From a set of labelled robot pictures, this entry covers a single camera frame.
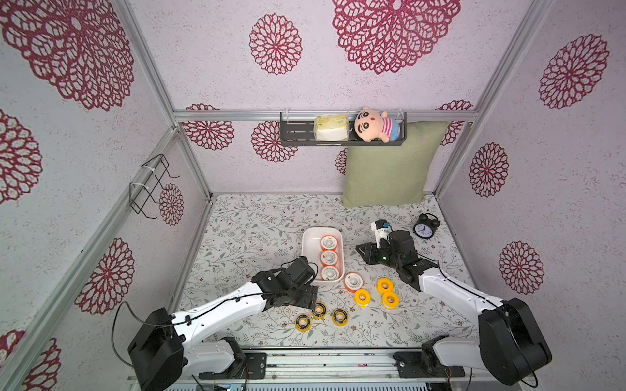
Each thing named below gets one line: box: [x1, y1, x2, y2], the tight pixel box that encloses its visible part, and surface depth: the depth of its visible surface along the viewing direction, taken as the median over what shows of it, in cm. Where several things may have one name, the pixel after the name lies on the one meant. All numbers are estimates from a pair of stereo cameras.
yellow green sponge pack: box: [313, 114, 350, 142], surface depth 92 cm
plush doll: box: [353, 106, 402, 144], surface depth 88 cm
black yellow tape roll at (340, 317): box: [331, 307, 349, 327], surface depth 85 cm
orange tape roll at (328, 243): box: [320, 234, 339, 251], surface depth 102 cm
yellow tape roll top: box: [375, 276, 394, 295], surface depth 91 cm
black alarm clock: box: [413, 212, 441, 239], surface depth 103 cm
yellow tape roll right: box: [381, 291, 400, 311], surface depth 87 cm
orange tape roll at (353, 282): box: [343, 271, 364, 294], surface depth 92 cm
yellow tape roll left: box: [353, 288, 371, 308], surface depth 89 cm
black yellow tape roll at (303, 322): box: [295, 313, 313, 333], surface depth 83 cm
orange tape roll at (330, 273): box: [321, 265, 340, 281], surface depth 94 cm
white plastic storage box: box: [301, 226, 345, 285], surface depth 99 cm
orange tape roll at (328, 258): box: [320, 250, 339, 267], surface depth 98 cm
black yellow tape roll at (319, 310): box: [311, 301, 327, 320], surface depth 85 cm
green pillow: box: [342, 121, 451, 207], surface depth 102 cm
